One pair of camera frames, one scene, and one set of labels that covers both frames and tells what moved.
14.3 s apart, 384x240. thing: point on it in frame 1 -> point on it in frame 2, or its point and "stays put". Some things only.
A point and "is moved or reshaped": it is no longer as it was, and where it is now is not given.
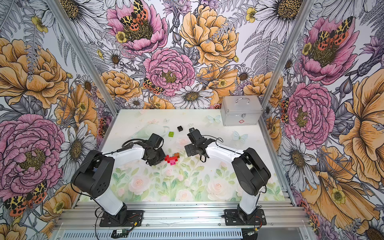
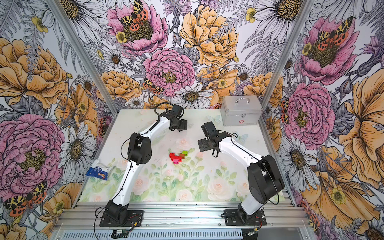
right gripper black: [190, 146] -> [202, 143]
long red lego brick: [174, 158] is moved or reshaped
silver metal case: [241, 110] stays put
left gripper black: [161, 158] -> [183, 125]
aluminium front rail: [181, 216] stays put
